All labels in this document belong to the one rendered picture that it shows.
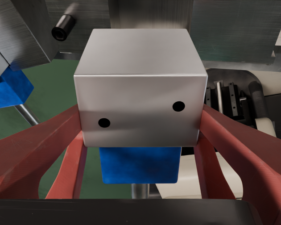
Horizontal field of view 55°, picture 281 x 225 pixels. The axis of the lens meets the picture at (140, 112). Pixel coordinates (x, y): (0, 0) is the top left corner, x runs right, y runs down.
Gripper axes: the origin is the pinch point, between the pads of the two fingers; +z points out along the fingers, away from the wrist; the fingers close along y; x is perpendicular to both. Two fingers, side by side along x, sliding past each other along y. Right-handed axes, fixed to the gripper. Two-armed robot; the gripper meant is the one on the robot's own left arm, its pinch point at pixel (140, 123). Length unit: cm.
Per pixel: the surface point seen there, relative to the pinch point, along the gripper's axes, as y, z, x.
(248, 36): -6.9, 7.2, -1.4
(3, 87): 13.6, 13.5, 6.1
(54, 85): 47, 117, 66
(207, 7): -4.1, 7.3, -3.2
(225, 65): -9.2, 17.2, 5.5
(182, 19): -3.1, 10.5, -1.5
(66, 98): 42, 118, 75
